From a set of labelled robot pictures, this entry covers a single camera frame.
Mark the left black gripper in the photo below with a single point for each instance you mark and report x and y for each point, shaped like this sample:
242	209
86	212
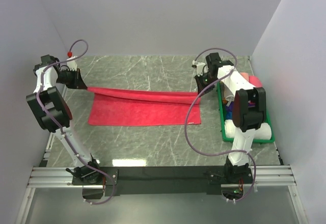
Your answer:
78	77

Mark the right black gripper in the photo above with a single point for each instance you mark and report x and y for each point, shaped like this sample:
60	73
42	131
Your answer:
200	85

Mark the red towel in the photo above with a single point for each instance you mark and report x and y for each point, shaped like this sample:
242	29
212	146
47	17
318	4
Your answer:
118	107

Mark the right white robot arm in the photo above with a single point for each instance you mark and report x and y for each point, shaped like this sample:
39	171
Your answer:
248	112

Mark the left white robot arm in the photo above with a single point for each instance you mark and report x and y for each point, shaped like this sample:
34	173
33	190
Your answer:
53	114

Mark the green plastic bin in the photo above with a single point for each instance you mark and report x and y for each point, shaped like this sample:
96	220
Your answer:
222	104

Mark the purple towel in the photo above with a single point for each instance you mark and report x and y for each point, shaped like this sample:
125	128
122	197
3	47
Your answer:
228	115

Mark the orange rolled towel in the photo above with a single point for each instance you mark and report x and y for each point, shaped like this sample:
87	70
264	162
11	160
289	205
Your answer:
245	76

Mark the pink rolled towel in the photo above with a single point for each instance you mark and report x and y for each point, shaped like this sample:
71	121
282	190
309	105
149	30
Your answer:
255	81

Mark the white rolled towel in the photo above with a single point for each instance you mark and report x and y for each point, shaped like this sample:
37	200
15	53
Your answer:
263	133

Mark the black base beam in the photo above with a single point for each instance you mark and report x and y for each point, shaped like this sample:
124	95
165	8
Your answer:
165	180

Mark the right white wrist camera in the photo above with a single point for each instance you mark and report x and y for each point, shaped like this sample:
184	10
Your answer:
201	67

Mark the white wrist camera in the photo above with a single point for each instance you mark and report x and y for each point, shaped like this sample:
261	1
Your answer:
71	61
201	67

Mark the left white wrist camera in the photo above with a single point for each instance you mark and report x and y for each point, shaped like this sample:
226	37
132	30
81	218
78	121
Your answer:
71	61

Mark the aluminium rail frame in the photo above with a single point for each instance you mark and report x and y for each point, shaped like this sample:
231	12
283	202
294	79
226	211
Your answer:
59	177

